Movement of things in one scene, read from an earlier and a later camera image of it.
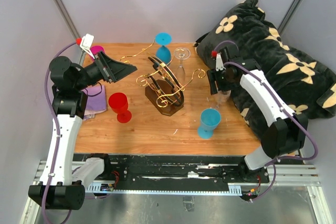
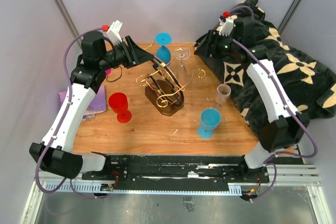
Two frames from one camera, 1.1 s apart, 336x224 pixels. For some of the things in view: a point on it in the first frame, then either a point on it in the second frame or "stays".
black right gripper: [211, 73] -> [209, 47]
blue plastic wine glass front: [210, 118] stays
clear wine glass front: [221, 96] stays
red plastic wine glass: [118, 103] stays
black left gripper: [114, 70] -> [134, 54]
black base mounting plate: [136, 172] stays
